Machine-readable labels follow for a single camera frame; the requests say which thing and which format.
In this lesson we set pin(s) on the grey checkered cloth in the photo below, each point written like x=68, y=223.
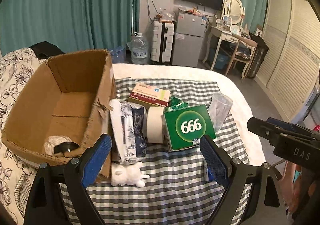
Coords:
x=176, y=192

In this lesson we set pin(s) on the white rabbit figurine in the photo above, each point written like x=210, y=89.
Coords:
x=128, y=175

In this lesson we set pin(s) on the silver mini fridge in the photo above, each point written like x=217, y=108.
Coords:
x=188, y=39

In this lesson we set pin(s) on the black tape roll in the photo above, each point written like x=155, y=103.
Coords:
x=65, y=147

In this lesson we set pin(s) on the clear plastic cup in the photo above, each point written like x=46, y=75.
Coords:
x=218, y=109

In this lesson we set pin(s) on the white suitcase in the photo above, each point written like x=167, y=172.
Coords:
x=162, y=41

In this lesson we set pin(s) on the wooden chair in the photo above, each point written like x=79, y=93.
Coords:
x=243, y=52

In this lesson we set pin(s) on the louvered wardrobe doors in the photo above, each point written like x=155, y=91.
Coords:
x=290, y=69

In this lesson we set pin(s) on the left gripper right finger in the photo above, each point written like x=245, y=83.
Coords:
x=229, y=172

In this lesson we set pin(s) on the white dressing table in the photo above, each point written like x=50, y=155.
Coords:
x=221, y=35

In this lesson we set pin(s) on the blue Vinda tissue pack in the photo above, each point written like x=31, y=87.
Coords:
x=208, y=175

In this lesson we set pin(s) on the brown cardboard box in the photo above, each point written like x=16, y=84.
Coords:
x=68, y=95

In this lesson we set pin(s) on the green snack bag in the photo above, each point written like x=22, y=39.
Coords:
x=175, y=104

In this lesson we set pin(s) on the red yellow medicine box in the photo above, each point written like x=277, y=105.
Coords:
x=149, y=96

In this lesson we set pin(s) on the pack of water bottles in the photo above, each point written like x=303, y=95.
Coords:
x=118, y=55

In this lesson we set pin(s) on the black clothing pile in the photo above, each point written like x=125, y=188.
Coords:
x=45, y=50

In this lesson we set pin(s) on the large water bottle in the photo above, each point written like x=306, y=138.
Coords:
x=139, y=49

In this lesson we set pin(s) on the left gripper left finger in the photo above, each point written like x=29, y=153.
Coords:
x=81, y=172

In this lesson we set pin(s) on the white tape roll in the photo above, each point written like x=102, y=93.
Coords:
x=154, y=125

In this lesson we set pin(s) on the crumpled white tissue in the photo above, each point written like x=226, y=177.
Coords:
x=53, y=141

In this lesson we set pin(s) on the green 666 box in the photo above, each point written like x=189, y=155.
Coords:
x=184, y=127

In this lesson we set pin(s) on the oval vanity mirror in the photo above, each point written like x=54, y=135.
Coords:
x=234, y=11

